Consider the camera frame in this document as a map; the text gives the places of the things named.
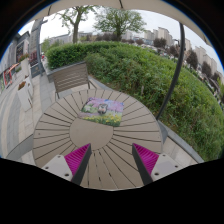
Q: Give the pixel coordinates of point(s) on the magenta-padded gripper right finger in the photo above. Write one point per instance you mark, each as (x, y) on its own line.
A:
(146, 159)

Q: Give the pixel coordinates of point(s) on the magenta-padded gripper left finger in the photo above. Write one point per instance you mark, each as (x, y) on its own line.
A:
(76, 160)

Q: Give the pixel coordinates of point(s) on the flower landscape print mouse pad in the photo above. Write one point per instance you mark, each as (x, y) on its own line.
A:
(115, 113)

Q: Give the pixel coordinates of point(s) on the white planter with orange flowers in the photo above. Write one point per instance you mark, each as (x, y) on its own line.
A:
(25, 98)

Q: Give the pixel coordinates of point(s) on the brown slatted wooden chair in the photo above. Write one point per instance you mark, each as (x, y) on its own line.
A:
(70, 76)

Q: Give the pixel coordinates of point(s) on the dark curved parasol pole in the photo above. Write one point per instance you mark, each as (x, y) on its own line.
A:
(178, 60)

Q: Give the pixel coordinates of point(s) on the white planter with red flowers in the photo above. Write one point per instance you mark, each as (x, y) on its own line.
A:
(24, 68)

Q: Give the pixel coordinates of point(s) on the grey shopfront building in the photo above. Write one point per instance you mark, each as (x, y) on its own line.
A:
(11, 56)

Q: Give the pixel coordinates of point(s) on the grey stone sign pillar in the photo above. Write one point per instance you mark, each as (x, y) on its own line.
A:
(35, 40)

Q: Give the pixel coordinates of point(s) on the distant beige apartment buildings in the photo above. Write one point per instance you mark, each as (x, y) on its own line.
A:
(163, 33)

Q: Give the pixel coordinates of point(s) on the tall thin-crowned tree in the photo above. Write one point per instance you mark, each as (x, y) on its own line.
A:
(76, 30)

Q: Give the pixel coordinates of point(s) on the round dense-crowned tree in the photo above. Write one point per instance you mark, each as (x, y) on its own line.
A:
(118, 21)

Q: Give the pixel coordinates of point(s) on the beige parasol canopy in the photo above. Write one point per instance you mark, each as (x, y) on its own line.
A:
(110, 2)

